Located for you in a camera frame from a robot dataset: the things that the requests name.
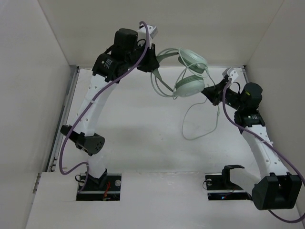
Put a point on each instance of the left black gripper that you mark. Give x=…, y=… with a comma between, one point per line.
x=152, y=63

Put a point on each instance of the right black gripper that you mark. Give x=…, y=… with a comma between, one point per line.
x=214, y=93

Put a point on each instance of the mint green headphones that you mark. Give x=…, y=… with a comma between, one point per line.
x=191, y=79

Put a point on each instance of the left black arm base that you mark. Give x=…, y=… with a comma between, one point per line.
x=110, y=191

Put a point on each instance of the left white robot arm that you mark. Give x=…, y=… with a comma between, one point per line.
x=131, y=49

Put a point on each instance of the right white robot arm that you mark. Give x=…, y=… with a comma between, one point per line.
x=275, y=188

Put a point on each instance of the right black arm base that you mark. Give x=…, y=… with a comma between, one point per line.
x=217, y=190

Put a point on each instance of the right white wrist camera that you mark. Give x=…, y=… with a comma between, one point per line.
x=231, y=73

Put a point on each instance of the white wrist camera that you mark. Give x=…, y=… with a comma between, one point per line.
x=152, y=31
x=231, y=73

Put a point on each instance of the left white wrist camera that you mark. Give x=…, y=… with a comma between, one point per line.
x=152, y=31

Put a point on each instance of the right aluminium rail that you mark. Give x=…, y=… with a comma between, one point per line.
x=245, y=74

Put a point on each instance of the aluminium rail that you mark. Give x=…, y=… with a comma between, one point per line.
x=65, y=109
x=245, y=74

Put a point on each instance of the left aluminium rail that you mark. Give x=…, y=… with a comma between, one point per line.
x=65, y=109

